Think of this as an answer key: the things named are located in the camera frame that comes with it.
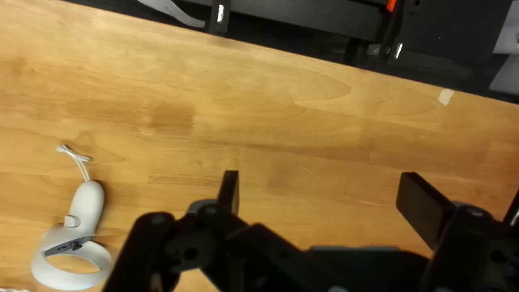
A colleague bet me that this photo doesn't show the white VR hand controller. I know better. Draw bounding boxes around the white VR hand controller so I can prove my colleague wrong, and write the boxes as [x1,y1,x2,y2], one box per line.
[29,178,113,292]

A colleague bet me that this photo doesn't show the white controller wrist strap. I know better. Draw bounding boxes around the white controller wrist strap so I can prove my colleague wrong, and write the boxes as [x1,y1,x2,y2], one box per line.
[55,143,94,185]

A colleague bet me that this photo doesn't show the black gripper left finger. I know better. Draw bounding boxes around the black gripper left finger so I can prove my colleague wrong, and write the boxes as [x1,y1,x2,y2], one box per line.
[102,169,311,292]

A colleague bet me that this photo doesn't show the grey panel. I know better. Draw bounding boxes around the grey panel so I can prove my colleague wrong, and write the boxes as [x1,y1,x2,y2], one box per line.
[488,0,519,99]

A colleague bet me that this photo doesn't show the black metal stand frame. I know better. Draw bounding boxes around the black metal stand frame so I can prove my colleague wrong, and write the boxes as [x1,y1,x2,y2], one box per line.
[176,0,390,42]

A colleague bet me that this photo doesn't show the small beige tape piece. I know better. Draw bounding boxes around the small beige tape piece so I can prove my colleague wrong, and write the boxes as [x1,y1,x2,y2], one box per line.
[436,87,455,107]

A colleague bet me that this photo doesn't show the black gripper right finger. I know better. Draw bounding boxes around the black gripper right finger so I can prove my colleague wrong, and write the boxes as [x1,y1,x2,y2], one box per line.
[395,170,519,292]

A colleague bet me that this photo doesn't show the black clamp with orange tip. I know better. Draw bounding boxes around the black clamp with orange tip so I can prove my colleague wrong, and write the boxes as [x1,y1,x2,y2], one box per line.
[345,0,420,70]

